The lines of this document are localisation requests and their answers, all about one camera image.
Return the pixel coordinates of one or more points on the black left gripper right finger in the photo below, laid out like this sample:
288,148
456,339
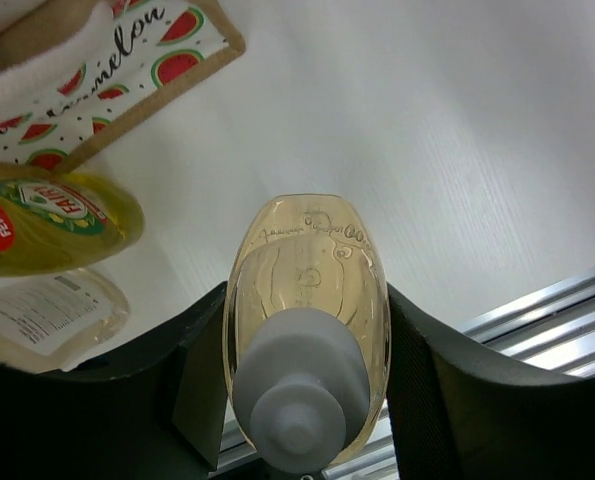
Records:
459,410

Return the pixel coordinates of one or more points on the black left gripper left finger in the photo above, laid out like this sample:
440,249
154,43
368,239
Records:
152,408

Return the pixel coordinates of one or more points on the amber bottle clear cap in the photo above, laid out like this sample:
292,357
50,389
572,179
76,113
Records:
49,322

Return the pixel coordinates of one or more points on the amber bottle white cap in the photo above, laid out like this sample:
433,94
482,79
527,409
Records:
306,333

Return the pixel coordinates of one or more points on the yellow bottle red cap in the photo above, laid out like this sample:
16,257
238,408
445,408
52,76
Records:
62,223

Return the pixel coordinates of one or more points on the red dotted canvas bag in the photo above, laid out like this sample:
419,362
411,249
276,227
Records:
75,76

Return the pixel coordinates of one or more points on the aluminium mounting rail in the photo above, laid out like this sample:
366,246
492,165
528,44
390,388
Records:
552,329

